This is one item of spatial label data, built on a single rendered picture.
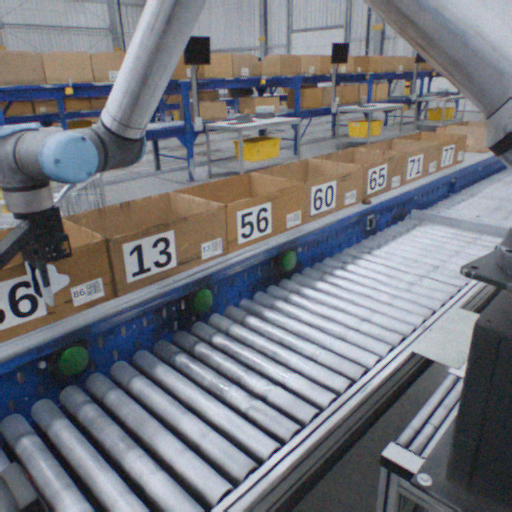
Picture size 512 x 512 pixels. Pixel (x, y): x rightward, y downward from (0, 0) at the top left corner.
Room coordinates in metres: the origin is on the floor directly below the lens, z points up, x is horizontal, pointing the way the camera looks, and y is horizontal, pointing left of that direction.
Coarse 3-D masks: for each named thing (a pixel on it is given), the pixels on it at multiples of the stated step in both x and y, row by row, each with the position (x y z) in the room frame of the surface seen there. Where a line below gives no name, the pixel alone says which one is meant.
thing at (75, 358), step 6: (72, 348) 0.86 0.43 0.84; (78, 348) 0.87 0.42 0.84; (84, 348) 0.88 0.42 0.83; (66, 354) 0.85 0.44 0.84; (72, 354) 0.86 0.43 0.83; (78, 354) 0.87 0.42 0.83; (84, 354) 0.88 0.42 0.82; (60, 360) 0.84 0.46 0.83; (66, 360) 0.85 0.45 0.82; (72, 360) 0.85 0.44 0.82; (78, 360) 0.86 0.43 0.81; (84, 360) 0.87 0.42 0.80; (60, 366) 0.84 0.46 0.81; (66, 366) 0.84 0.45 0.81; (72, 366) 0.85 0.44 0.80; (78, 366) 0.86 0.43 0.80; (84, 366) 0.87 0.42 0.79; (66, 372) 0.84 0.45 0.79; (72, 372) 0.85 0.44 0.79; (78, 372) 0.86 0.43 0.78
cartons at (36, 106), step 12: (300, 84) 15.61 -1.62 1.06; (108, 96) 10.47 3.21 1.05; (180, 96) 11.87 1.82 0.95; (204, 96) 12.39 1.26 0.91; (216, 96) 12.72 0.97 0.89; (228, 96) 13.52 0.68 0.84; (12, 108) 9.03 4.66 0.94; (24, 108) 9.18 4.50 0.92; (36, 108) 9.31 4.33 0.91; (48, 108) 9.49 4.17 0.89; (72, 108) 9.85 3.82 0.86; (84, 108) 10.05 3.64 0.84; (96, 108) 10.24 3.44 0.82
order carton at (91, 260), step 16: (64, 224) 1.22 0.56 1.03; (0, 240) 1.13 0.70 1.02; (80, 240) 1.16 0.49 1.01; (96, 240) 1.08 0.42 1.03; (16, 256) 1.15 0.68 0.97; (80, 256) 0.99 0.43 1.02; (96, 256) 1.02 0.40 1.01; (0, 272) 0.87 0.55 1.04; (16, 272) 0.89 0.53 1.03; (64, 272) 0.96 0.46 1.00; (80, 272) 0.99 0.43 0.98; (96, 272) 1.01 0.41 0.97; (64, 288) 0.95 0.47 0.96; (112, 288) 1.04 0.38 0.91; (48, 304) 0.92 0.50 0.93; (64, 304) 0.95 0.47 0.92; (80, 304) 0.98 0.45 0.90; (96, 304) 1.00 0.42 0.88; (32, 320) 0.89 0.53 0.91; (48, 320) 0.92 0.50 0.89; (0, 336) 0.84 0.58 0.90; (16, 336) 0.86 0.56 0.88
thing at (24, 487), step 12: (12, 468) 0.30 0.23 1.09; (0, 480) 0.29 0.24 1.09; (12, 480) 0.29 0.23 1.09; (24, 480) 0.29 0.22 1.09; (0, 492) 0.28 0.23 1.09; (12, 492) 0.28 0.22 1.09; (24, 492) 0.28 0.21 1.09; (36, 492) 0.28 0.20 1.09; (0, 504) 0.27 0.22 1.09; (12, 504) 0.27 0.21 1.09; (24, 504) 0.27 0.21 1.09; (36, 504) 0.27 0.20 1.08
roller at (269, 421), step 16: (160, 352) 0.99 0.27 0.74; (176, 352) 0.97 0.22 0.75; (176, 368) 0.94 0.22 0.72; (192, 368) 0.91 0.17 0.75; (208, 368) 0.91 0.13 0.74; (208, 384) 0.85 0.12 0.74; (224, 384) 0.84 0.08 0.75; (224, 400) 0.81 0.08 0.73; (240, 400) 0.79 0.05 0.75; (256, 400) 0.78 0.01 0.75; (256, 416) 0.74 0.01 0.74; (272, 416) 0.73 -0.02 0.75; (272, 432) 0.70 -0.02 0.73; (288, 432) 0.69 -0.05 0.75
